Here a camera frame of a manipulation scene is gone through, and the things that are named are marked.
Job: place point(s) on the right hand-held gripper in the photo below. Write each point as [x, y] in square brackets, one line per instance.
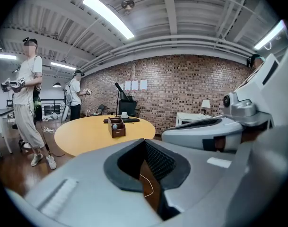
[257, 96]

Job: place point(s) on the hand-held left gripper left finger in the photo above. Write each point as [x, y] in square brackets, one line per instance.
[87, 197]

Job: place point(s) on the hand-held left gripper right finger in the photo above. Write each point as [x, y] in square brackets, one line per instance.
[200, 178]

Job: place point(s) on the brown wooden organizer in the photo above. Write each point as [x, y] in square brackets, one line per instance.
[117, 133]

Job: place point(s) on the white shade table lamp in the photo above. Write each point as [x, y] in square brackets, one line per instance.
[205, 104]

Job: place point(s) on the round yellow wooden table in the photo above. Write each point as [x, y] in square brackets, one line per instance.
[87, 136]

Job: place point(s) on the black keyboard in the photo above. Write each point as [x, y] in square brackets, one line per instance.
[133, 120]

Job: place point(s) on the black office chair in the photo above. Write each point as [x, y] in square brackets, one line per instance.
[128, 106]

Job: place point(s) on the white cup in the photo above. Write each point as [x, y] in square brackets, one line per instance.
[124, 114]

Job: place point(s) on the white power strip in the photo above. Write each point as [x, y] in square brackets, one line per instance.
[48, 129]

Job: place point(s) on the black desk lamp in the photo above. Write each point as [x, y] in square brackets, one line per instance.
[117, 98]

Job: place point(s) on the black folding chair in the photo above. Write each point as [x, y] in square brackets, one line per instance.
[100, 109]

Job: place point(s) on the black metal railing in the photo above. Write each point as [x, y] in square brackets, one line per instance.
[51, 109]

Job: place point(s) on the dark pendant lamp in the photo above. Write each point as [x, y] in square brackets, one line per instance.
[57, 85]

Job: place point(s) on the long ceiling light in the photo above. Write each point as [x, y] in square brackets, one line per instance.
[108, 15]
[269, 35]
[4, 56]
[63, 66]

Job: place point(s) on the round ceiling fixture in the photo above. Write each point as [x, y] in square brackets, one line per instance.
[127, 5]

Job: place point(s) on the white wall paper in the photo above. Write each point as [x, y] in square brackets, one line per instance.
[143, 84]
[127, 85]
[134, 85]
[121, 86]

